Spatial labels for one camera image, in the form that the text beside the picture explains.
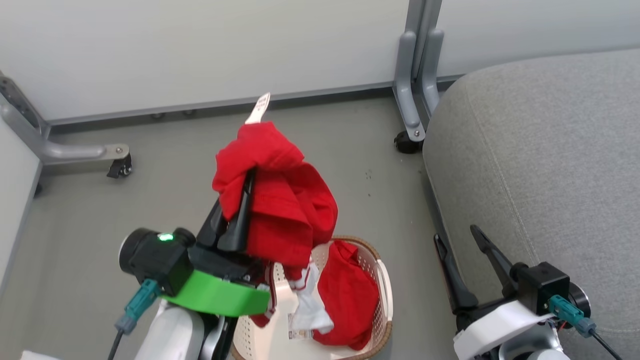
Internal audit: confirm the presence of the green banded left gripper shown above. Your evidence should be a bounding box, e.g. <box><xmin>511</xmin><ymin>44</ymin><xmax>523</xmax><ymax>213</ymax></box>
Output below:
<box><xmin>160</xmin><ymin>169</ymin><xmax>272</xmax><ymax>318</ymax></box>

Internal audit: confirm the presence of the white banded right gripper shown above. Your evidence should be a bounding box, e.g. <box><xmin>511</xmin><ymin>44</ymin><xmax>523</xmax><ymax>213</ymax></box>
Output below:
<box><xmin>433</xmin><ymin>224</ymin><xmax>552</xmax><ymax>360</ymax></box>

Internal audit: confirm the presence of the red white clothing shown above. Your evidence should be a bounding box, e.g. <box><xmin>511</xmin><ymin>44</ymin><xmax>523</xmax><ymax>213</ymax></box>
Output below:
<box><xmin>212</xmin><ymin>92</ymin><xmax>381</xmax><ymax>351</ymax></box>

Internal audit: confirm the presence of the cream perforated laundry basket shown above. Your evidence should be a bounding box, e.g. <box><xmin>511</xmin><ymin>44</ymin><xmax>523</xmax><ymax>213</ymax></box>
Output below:
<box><xmin>231</xmin><ymin>236</ymin><xmax>394</xmax><ymax>360</ymax></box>

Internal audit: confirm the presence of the black caster wheel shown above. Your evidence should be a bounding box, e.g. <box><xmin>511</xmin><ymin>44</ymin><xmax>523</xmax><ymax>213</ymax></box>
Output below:
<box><xmin>393</xmin><ymin>131</ymin><xmax>425</xmax><ymax>155</ymax></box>
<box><xmin>106</xmin><ymin>153</ymin><xmax>134</xmax><ymax>180</ymax></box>

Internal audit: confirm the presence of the paper label sticker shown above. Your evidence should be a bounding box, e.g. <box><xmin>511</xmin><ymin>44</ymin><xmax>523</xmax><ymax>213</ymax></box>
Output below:
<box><xmin>287</xmin><ymin>314</ymin><xmax>314</xmax><ymax>341</ymax></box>

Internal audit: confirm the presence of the grey fabric sofa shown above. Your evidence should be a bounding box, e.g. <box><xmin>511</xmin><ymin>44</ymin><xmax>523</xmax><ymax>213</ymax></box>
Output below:
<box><xmin>422</xmin><ymin>48</ymin><xmax>640</xmax><ymax>360</ymax></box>

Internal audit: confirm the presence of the long grey partition foot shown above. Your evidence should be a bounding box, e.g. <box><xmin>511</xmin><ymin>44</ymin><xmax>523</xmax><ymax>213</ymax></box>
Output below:
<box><xmin>0</xmin><ymin>74</ymin><xmax>131</xmax><ymax>167</ymax></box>

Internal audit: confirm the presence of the right arm cable teal plug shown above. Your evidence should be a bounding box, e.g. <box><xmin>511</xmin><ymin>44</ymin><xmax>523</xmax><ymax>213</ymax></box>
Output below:
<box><xmin>547</xmin><ymin>294</ymin><xmax>626</xmax><ymax>360</ymax></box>

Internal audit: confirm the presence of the arm cable teal plug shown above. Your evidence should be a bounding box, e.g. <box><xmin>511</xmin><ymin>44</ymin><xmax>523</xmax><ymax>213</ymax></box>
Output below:
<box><xmin>547</xmin><ymin>294</ymin><xmax>626</xmax><ymax>360</ymax></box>
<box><xmin>107</xmin><ymin>279</ymin><xmax>161</xmax><ymax>360</ymax></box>

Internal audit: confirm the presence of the left arm cable teal plug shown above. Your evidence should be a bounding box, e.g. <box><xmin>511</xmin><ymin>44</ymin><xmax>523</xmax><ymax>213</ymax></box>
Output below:
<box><xmin>107</xmin><ymin>279</ymin><xmax>161</xmax><ymax>360</ymax></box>

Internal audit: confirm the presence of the grey partition bottom rail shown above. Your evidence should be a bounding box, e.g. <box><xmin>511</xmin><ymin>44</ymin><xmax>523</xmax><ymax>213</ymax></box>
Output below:
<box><xmin>47</xmin><ymin>75</ymin><xmax>466</xmax><ymax>127</ymax></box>

